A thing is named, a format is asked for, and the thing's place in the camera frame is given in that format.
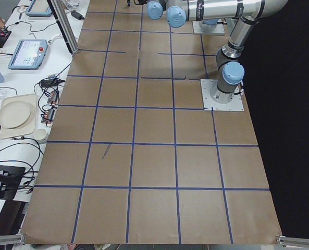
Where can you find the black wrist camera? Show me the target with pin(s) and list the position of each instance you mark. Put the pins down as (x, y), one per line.
(140, 2)

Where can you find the white paper cup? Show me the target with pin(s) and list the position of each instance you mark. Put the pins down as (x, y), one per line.
(41, 135)

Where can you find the blue teach pendant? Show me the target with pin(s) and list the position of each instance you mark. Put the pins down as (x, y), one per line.
(39, 8)
(28, 55)

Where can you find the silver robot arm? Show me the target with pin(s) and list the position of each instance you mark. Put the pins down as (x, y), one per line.
(209, 23)
(247, 14)

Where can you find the far blue teach pendant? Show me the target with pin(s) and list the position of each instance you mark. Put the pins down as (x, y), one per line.
(39, 8)

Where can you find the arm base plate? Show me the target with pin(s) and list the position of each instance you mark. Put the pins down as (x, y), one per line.
(219, 30)
(215, 100)

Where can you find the aluminium frame post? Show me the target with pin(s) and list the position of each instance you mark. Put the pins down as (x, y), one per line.
(64, 25)

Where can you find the red green circuit board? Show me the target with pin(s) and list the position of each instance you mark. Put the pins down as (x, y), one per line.
(53, 97)

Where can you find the black usb hub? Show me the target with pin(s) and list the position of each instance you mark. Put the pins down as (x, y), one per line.
(51, 82)

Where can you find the beige round plate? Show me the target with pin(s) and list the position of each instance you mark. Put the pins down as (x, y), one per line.
(14, 114)

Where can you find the near blue teach pendant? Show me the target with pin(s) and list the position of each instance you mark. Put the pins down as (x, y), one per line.
(28, 55)

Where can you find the black camera stand base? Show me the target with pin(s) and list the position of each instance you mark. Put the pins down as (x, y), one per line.
(10, 178)

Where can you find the black power adapter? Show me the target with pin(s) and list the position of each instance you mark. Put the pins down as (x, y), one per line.
(77, 15)

